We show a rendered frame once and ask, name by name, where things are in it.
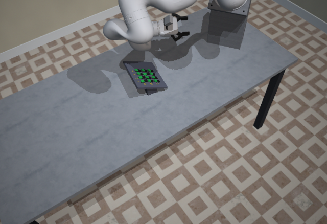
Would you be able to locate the grey switch panel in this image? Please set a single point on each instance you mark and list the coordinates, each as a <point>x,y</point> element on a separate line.
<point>145,76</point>

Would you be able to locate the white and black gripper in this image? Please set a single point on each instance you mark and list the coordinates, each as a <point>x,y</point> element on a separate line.
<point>172,30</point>

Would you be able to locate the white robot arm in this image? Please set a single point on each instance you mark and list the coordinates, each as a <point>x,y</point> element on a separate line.
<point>137,26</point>

